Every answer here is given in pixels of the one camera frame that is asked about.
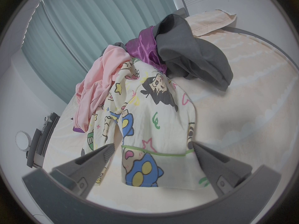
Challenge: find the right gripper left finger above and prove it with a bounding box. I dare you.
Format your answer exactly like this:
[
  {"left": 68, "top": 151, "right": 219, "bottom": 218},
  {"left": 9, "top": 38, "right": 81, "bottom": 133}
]
[{"left": 48, "top": 143, "right": 115, "bottom": 198}]

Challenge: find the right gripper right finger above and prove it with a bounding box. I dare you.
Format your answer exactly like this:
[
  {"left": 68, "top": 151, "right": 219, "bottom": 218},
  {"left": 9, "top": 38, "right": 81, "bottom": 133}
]
[{"left": 192, "top": 141, "right": 254, "bottom": 198}]

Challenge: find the white printed pyjama top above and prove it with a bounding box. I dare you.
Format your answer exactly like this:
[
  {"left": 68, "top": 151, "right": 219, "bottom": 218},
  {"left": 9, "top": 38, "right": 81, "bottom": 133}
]
[{"left": 79, "top": 57, "right": 212, "bottom": 191}]

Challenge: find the pile of clothes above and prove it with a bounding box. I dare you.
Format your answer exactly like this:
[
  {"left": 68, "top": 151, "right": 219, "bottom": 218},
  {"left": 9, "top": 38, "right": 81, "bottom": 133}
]
[{"left": 71, "top": 13, "right": 234, "bottom": 134}]

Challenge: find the dark grey chest of drawers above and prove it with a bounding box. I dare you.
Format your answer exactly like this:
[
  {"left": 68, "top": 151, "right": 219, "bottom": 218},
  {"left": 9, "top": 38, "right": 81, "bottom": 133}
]
[{"left": 30, "top": 112, "right": 60, "bottom": 156}]

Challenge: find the white trash bin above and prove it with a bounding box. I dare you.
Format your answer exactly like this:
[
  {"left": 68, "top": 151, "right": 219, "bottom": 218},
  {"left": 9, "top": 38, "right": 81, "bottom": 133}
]
[{"left": 15, "top": 130, "right": 31, "bottom": 152}]

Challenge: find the grey white crumpled cloth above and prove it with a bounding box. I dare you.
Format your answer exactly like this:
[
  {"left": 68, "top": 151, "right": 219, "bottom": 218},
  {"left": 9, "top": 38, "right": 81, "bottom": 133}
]
[{"left": 43, "top": 114, "right": 53, "bottom": 128}]

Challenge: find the bed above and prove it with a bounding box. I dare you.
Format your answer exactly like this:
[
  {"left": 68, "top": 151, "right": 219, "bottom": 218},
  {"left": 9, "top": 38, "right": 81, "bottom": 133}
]
[{"left": 43, "top": 0, "right": 299, "bottom": 207}]

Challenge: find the cream pillow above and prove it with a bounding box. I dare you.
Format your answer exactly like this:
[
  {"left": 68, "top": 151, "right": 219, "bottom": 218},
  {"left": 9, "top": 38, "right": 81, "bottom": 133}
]
[{"left": 185, "top": 8, "right": 237, "bottom": 38}]

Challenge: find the blue-green curtain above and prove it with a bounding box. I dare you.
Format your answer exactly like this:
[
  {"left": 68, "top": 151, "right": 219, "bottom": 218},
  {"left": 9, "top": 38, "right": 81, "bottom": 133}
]
[{"left": 21, "top": 0, "right": 183, "bottom": 104}]

